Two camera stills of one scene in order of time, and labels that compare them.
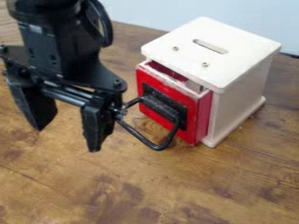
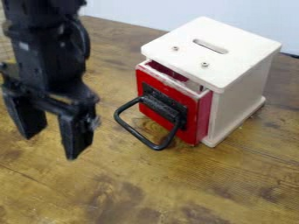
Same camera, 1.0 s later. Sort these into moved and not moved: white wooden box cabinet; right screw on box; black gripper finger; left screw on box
Moved: black gripper finger
Not moved: white wooden box cabinet; right screw on box; left screw on box
